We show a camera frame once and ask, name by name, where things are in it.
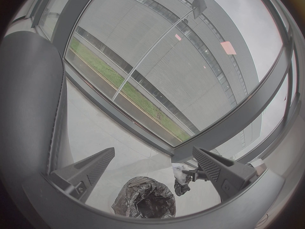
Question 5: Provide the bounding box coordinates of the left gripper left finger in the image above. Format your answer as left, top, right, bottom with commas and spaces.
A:
50, 147, 115, 203

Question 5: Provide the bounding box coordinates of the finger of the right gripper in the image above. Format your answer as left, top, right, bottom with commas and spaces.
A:
182, 167, 208, 183

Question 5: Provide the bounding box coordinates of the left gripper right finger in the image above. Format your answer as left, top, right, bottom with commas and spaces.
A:
192, 147, 256, 203

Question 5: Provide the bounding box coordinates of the black plastic bag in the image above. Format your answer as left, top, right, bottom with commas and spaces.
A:
112, 176, 177, 218

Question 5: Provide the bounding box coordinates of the clear printed wrapper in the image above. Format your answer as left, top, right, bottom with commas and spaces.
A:
172, 163, 192, 186

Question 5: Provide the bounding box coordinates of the crumpled black plastic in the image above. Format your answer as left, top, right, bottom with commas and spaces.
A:
174, 177, 191, 197

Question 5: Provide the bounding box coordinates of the window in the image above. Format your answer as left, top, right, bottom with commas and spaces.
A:
10, 0, 303, 169

